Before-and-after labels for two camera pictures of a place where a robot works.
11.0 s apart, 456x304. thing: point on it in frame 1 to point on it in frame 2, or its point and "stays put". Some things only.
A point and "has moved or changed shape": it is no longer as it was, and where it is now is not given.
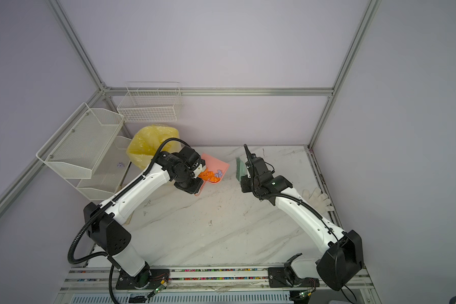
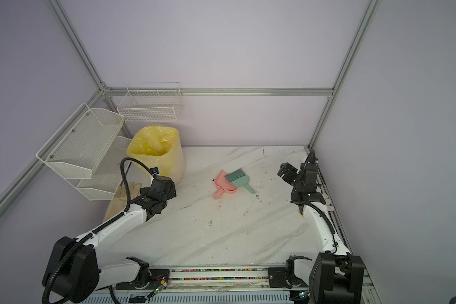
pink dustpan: [213, 164] to [223, 184]
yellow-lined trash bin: [144, 144] stays put
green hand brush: [241, 168] has moved or changed shape
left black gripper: [194, 189] to [172, 192]
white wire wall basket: [147, 102] stays put
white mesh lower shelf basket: [109, 172] stays put
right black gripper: [244, 187] to [291, 171]
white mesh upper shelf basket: [76, 148] stays put
